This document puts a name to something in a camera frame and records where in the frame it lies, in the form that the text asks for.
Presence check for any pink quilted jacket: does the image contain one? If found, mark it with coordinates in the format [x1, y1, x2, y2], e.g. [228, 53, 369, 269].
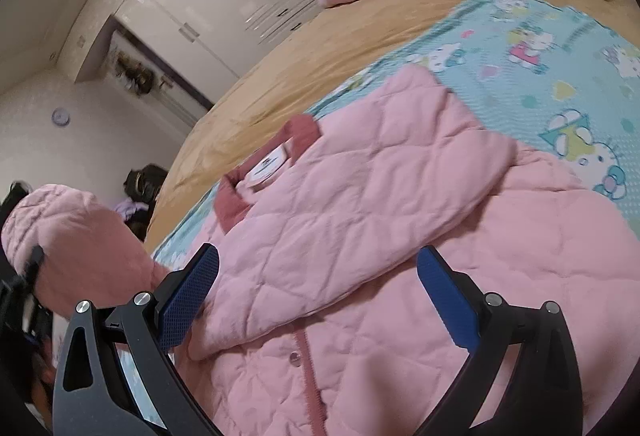
[1, 65, 639, 435]

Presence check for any purple clothing pile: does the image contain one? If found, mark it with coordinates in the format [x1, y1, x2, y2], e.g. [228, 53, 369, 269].
[114, 198, 149, 221]

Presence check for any bedroom door with hangings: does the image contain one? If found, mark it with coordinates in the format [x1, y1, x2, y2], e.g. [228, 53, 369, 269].
[104, 30, 208, 136]

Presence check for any black backpack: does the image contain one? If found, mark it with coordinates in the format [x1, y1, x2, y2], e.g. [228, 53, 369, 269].
[124, 163, 168, 205]

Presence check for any Hello Kitty blue sheet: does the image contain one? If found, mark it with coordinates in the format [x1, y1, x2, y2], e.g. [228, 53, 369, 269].
[150, 0, 640, 272]

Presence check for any tan bed blanket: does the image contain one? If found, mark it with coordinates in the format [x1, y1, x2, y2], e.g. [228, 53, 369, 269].
[143, 0, 640, 255]

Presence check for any round purple wall clock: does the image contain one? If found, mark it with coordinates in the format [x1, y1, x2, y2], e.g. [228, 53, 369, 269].
[51, 107, 70, 127]

